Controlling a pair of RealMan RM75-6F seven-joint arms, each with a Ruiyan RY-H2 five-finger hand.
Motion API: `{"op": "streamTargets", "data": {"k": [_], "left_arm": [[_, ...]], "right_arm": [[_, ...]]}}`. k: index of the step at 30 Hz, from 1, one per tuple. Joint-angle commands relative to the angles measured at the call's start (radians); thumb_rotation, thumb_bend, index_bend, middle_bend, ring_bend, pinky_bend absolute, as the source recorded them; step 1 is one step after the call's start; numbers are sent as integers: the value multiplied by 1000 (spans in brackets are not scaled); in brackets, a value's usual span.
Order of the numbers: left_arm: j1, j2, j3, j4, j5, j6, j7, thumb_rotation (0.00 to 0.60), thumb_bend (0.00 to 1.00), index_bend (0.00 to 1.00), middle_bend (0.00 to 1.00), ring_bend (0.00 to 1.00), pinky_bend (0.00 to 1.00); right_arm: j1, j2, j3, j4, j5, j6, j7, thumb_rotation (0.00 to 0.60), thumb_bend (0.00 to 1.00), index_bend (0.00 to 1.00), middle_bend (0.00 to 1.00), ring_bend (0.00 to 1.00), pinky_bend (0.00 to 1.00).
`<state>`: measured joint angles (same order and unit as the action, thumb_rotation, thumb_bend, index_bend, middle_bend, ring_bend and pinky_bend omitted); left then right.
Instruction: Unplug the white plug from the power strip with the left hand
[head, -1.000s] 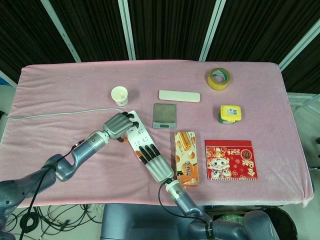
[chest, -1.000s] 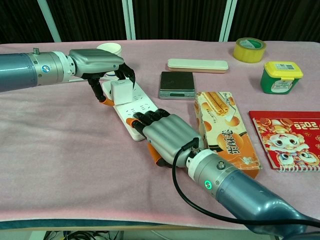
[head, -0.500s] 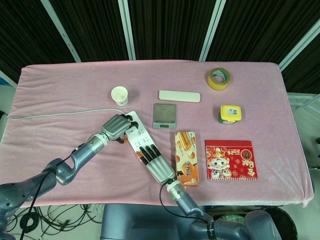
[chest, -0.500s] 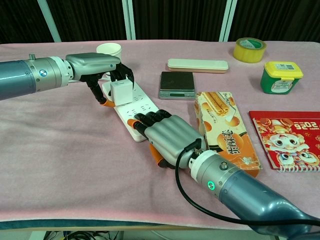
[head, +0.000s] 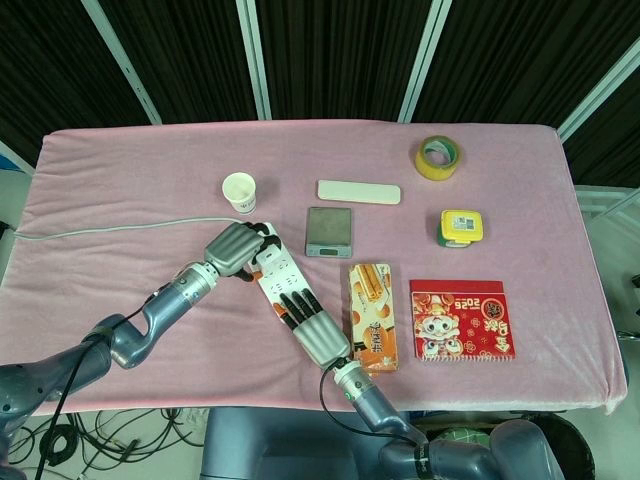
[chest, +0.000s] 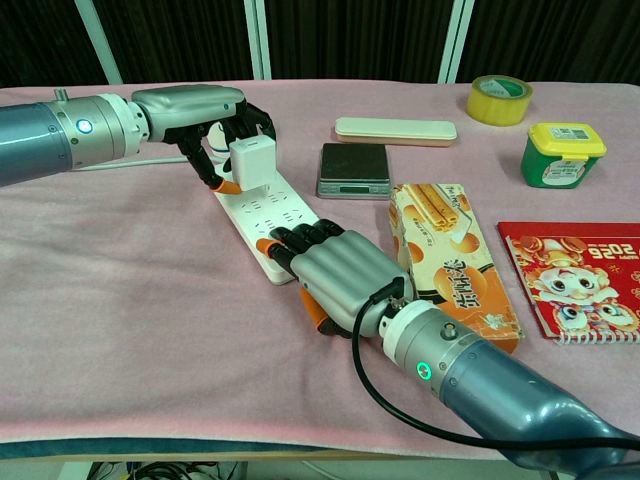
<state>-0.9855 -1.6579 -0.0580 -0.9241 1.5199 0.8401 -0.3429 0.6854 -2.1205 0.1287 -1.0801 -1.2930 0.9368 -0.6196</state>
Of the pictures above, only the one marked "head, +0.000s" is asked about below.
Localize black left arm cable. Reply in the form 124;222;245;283
34;284;176;480

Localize orange egg roll snack box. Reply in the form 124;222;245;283
347;261;401;376

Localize small digital kitchen scale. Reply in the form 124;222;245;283
304;206;353;259

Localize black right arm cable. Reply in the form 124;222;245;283
319;357;431;446

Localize tangled black floor cables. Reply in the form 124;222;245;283
29;407;206;474

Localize white power strip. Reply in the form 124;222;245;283
248;221;321;331

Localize white paper cup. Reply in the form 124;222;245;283
221;172;258;215

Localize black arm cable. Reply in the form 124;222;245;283
34;284;176;480
319;357;431;446

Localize black pleated curtain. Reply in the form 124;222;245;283
0;0;640;174

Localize grey power strip cord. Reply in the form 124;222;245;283
13;215;251;242

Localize white frame post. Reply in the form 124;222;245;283
554;0;640;144
237;0;274;121
397;0;451;124
82;0;162;126

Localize pink tablecloth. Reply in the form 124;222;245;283
0;119;629;416

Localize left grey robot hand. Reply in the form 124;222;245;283
203;219;282;284

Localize yellow packing tape roll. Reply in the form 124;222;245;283
414;134;464;181

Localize red spiral 2026 calendar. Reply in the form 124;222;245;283
409;279;517;362

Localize green jar with yellow lid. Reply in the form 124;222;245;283
435;209;485;249

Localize white and pink pencil case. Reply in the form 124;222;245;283
316;179;403;206

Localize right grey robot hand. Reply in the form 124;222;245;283
273;288;351;369

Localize blue-grey robot torso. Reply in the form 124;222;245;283
202;407;416;480

